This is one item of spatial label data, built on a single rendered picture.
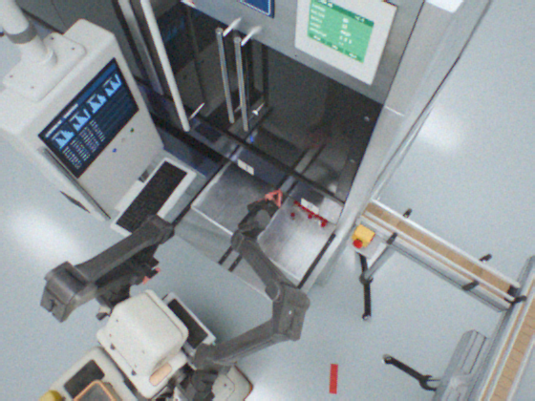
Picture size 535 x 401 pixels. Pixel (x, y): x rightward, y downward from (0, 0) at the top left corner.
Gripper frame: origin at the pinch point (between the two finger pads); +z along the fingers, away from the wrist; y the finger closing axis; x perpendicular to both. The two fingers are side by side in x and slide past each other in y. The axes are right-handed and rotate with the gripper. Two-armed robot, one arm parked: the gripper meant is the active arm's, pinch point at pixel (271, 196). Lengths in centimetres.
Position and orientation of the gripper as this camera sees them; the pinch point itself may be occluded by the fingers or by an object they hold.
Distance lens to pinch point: 156.8
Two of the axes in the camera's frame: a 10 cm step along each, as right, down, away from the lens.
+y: -5.8, 2.9, 7.6
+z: 5.0, -6.1, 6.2
